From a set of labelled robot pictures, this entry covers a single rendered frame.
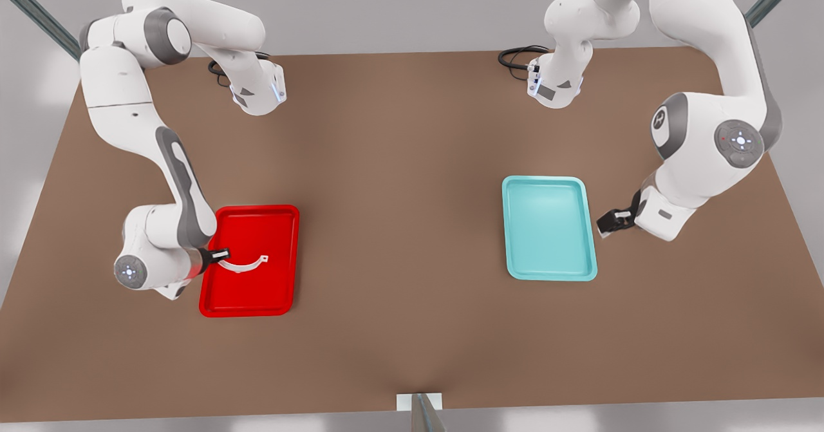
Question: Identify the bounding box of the white drainage pipe clamp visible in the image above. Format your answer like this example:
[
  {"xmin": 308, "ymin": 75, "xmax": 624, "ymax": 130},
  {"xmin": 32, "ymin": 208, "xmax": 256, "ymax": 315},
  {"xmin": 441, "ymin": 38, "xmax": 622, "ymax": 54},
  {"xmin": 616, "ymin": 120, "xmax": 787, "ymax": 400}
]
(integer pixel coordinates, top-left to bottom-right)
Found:
[{"xmin": 218, "ymin": 254, "xmax": 269, "ymax": 274}]

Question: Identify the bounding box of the red rectangular tray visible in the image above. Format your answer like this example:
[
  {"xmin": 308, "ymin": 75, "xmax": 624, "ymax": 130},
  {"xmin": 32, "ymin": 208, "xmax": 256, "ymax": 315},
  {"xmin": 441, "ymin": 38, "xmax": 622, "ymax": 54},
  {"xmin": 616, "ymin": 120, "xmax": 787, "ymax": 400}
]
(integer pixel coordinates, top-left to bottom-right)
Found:
[{"xmin": 199, "ymin": 205, "xmax": 301, "ymax": 318}]

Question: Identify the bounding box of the teal rectangular tray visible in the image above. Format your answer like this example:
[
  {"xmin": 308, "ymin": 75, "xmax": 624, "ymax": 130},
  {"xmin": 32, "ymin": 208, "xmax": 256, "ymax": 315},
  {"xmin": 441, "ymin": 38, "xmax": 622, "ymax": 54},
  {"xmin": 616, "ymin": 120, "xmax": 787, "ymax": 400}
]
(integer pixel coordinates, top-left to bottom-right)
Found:
[{"xmin": 501, "ymin": 175, "xmax": 599, "ymax": 283}]

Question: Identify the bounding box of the black cable loop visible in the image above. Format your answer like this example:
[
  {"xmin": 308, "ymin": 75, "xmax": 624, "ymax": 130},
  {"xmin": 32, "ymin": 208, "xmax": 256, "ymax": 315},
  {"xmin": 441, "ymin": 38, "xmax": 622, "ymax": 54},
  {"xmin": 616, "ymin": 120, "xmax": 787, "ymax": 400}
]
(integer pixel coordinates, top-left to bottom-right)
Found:
[
  {"xmin": 498, "ymin": 45, "xmax": 552, "ymax": 82},
  {"xmin": 207, "ymin": 51, "xmax": 272, "ymax": 89}
]

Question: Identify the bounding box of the white post foot plate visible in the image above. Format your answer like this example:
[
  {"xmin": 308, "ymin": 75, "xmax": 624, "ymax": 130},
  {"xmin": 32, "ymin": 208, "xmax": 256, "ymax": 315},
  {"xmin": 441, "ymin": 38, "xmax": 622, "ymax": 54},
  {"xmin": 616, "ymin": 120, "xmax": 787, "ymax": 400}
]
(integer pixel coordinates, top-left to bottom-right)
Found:
[{"xmin": 396, "ymin": 393, "xmax": 444, "ymax": 411}]

